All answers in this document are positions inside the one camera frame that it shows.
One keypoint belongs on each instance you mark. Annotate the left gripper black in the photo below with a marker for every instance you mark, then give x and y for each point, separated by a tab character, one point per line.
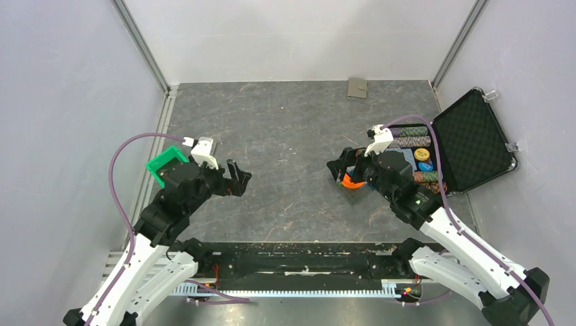
226	185

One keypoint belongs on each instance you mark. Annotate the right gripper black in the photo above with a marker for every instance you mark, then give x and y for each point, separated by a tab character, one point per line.
348	158

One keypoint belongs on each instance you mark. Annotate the grey card holder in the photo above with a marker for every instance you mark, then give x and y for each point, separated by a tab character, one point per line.
357	88

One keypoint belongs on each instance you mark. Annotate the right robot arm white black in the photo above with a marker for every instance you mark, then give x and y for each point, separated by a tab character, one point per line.
504	291

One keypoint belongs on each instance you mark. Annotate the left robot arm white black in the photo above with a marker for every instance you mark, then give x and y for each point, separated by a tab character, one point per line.
155	262

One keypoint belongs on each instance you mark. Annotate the blue playing card deck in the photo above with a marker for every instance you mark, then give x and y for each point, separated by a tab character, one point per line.
408	156

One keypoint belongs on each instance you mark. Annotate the orange curved block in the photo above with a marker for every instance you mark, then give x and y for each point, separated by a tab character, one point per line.
348	183

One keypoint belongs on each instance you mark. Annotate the green plastic bin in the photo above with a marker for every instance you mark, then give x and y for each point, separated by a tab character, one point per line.
163	160

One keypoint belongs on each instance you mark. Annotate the top poker chip row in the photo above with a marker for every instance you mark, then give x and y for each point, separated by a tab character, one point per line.
415	131

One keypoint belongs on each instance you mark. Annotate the poker chip row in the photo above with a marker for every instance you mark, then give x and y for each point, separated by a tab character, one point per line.
436	187
426	176
410	142
415	131

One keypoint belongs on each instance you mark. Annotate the yellow dealer button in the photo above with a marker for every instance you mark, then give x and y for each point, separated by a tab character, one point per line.
422	154

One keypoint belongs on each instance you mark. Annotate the blue round chip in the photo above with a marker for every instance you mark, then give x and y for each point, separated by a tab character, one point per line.
426	166

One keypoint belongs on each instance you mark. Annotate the bottom poker chip row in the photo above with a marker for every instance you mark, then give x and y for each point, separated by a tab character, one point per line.
436	187

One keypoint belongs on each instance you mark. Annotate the black poker chip case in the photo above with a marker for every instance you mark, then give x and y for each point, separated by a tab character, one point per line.
469	147

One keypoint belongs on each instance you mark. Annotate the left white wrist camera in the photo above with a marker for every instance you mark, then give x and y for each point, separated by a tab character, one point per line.
203	150

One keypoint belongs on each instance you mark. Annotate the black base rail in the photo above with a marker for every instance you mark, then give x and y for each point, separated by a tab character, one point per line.
303	266

